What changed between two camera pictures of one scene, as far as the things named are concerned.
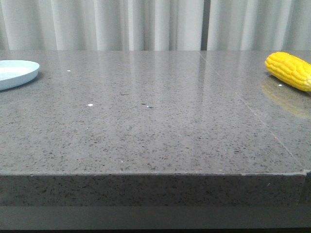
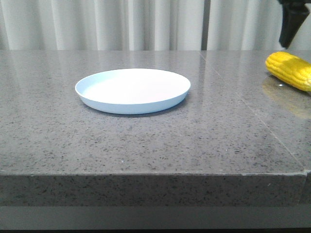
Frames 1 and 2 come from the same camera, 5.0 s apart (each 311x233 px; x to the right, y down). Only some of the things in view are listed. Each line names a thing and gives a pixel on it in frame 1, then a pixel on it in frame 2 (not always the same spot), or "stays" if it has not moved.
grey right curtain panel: (259, 25) stays
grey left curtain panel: (100, 24) stays
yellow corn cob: (289, 69) stays
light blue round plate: (15, 74) -> (132, 91)
